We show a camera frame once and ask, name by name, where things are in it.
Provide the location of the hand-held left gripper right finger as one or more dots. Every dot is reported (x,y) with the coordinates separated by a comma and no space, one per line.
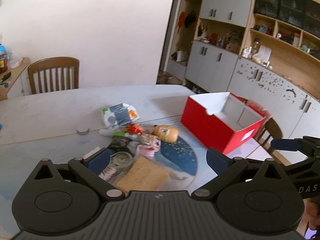
(217,160)

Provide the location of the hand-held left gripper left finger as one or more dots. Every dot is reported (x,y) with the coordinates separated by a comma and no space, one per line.
(100,158)

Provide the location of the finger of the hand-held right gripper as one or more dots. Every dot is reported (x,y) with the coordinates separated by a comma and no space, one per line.
(285,144)

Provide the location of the clear cotton swab packet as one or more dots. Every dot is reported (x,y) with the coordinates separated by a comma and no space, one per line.
(108,173)

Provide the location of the black packet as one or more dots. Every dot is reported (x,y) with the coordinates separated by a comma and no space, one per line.
(118,144)

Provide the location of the white roll-on bottle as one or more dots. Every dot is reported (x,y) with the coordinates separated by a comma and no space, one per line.
(106,132)

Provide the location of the red cardboard box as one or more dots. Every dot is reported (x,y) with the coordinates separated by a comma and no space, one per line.
(205,127)

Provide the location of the beige square cloth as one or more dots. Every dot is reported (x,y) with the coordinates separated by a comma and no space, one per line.
(142,175)

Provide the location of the orange snack packet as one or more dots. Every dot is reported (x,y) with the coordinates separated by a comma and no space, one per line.
(135,129)

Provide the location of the white tissue packet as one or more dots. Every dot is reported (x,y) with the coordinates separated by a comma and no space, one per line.
(120,115)

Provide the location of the tan plush toy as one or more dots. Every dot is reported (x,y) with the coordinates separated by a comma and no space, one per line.
(165,133)

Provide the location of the dark wooden chair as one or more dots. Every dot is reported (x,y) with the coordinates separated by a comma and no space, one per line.
(273,130)

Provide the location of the blue round table mat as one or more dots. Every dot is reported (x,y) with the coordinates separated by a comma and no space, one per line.
(180,155)

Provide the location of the pink towel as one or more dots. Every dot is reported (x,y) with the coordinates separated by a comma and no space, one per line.
(257,106)

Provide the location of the glass jar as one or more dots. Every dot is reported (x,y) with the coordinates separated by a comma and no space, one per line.
(256,45)

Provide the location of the white canister red lid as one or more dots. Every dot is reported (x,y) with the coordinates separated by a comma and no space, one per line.
(296,40)

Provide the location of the wooden slat-back chair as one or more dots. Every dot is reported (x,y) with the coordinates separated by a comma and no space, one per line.
(52,63)

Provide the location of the wooden side shelf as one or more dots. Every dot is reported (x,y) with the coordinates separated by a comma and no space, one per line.
(15,77)

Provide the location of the clear plastic bag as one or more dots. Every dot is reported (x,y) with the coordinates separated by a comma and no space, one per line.
(15,58)

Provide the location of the blue cap bottle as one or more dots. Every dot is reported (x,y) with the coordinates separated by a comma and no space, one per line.
(3,60)

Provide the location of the hanging red cloth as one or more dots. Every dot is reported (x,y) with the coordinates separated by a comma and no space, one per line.
(180,21)

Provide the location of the white wall cabinet unit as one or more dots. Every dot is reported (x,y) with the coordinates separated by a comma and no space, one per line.
(215,60)

